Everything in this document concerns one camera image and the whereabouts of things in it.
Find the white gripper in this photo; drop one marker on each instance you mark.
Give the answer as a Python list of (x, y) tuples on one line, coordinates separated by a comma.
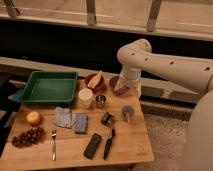
[(131, 78)]

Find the blue sponge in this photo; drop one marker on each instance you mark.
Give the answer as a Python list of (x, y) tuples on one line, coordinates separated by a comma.
[(81, 124)]

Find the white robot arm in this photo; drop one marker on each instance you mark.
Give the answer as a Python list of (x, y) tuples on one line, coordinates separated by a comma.
[(192, 73)]

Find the small metal cup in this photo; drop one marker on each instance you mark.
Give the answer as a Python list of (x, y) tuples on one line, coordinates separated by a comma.
[(100, 100)]

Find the white plastic cup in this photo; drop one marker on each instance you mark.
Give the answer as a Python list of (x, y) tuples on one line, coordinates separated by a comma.
[(85, 95)]

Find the purple bowl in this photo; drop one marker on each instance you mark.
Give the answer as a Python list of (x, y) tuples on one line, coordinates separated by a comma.
[(117, 87)]

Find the red bowl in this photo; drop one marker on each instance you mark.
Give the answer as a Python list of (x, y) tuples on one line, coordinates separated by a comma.
[(100, 85)]

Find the blue grey small bowl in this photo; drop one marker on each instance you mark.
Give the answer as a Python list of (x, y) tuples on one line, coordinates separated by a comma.
[(127, 113)]

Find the banana piece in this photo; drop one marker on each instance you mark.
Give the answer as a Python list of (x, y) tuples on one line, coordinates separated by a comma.
[(95, 80)]

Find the wooden cutting board table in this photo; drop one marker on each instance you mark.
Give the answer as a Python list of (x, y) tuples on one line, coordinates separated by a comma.
[(131, 143)]

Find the light blue cloth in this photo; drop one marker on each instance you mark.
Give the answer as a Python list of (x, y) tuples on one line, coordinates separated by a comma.
[(64, 118)]

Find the black remote control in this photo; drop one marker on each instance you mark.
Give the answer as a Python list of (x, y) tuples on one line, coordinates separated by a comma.
[(92, 146)]

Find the green plastic tray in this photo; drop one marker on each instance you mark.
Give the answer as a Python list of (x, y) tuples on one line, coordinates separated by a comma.
[(50, 88)]

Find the metal fork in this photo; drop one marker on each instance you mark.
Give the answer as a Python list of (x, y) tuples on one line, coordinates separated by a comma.
[(53, 134)]

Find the apple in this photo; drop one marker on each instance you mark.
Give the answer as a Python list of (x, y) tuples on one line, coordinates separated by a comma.
[(34, 118)]

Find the bunch of red grapes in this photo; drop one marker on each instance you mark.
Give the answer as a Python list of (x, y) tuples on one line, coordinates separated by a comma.
[(29, 137)]

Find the blue object at table edge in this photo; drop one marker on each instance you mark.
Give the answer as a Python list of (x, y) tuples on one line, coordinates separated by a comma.
[(17, 96)]

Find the black handled knife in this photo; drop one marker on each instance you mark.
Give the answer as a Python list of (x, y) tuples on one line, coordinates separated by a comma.
[(108, 144)]

